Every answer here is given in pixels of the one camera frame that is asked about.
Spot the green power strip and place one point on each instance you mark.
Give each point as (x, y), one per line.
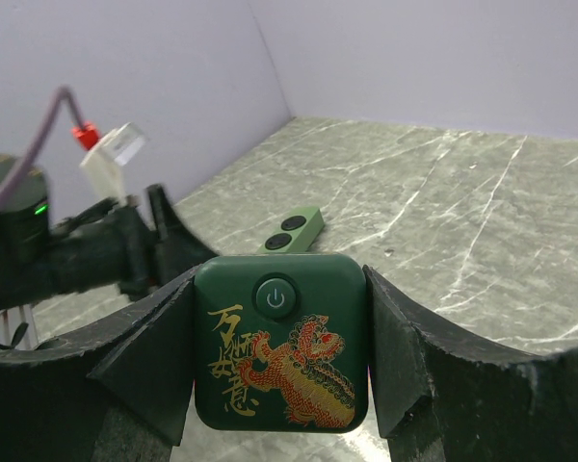
(297, 231)

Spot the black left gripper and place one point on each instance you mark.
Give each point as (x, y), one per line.
(106, 244)

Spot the dark green cube adapter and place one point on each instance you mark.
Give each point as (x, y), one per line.
(281, 343)

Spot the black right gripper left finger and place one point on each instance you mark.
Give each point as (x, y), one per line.
(117, 389)

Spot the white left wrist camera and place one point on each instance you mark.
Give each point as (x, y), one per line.
(106, 157)

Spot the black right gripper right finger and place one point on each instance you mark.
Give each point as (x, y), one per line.
(443, 393)

